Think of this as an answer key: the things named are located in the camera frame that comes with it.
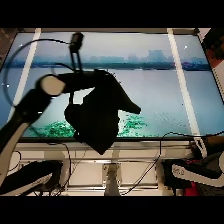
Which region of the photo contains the black cable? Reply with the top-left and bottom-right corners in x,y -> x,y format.
120,131 -> 201,196
1,38 -> 73,111

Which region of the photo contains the black garment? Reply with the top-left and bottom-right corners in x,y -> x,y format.
63,68 -> 142,156

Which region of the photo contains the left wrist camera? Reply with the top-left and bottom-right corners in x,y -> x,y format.
68,31 -> 85,73

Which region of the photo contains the silver frame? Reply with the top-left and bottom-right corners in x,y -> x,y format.
9,139 -> 202,197

